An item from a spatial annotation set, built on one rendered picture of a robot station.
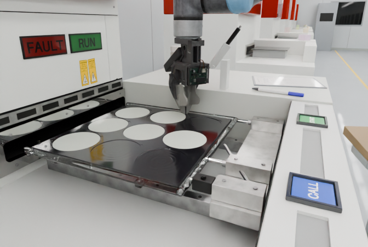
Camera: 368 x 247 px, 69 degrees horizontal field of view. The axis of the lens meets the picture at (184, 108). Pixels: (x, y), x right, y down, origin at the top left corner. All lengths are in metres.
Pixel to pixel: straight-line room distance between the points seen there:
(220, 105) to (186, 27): 0.25
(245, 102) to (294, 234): 0.51
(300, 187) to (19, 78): 0.57
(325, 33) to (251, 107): 12.16
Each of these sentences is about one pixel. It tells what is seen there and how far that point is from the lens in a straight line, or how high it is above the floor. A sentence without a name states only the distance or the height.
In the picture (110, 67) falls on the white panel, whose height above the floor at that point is 1.02.
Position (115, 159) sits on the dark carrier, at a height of 0.90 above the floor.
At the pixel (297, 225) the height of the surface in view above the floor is 0.96.
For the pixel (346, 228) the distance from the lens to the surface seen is 0.33.
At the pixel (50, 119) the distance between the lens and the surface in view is 0.72.
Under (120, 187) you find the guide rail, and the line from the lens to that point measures 0.59.
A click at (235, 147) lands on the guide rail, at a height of 0.83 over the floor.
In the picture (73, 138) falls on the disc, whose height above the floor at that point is 0.90.
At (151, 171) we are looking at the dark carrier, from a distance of 0.49.
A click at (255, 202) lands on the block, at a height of 0.90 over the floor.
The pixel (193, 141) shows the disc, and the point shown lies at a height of 0.90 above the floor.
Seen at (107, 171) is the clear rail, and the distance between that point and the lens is 0.50.
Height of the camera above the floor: 1.15
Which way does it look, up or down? 18 degrees down
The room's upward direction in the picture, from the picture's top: straight up
